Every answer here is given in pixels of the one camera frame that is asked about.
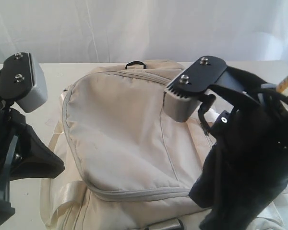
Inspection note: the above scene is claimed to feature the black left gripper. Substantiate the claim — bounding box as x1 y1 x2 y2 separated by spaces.
0 69 65 180

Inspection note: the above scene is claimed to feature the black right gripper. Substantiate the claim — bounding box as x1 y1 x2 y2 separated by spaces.
189 67 288 230

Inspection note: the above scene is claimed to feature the beige fabric duffel bag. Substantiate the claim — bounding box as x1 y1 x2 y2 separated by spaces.
40 60 215 230

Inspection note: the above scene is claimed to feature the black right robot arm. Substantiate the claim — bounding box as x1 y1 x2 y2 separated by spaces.
189 76 288 230

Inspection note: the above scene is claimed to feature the white backdrop curtain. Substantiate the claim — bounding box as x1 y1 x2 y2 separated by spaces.
0 0 288 64

